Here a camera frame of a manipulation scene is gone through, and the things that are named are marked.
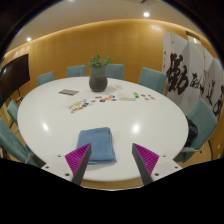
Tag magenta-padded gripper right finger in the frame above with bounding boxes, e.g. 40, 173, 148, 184
131, 143, 184, 186

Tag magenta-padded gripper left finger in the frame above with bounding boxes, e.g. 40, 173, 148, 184
41, 143, 93, 186

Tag blue terry towel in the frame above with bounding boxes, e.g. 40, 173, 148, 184
76, 126, 118, 165

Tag black bag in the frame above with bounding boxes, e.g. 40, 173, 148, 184
184, 118, 199, 148

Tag colourful sticker sheet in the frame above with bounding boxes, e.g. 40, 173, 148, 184
68, 98, 92, 114

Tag teal chairs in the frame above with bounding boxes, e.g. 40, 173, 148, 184
0, 63, 219, 168

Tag white flat box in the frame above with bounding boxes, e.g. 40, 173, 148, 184
117, 91, 138, 102

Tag grey booklet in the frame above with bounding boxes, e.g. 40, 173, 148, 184
58, 88, 80, 97

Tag potted plant in grey vase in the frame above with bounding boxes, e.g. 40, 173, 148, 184
87, 54, 114, 93

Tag white calligraphy folding screen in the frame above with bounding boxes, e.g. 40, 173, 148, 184
161, 31, 224, 121

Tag black screen on stand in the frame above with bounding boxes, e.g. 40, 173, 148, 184
0, 53, 31, 108

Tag ceiling lights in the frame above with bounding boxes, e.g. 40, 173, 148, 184
25, 11, 151, 43

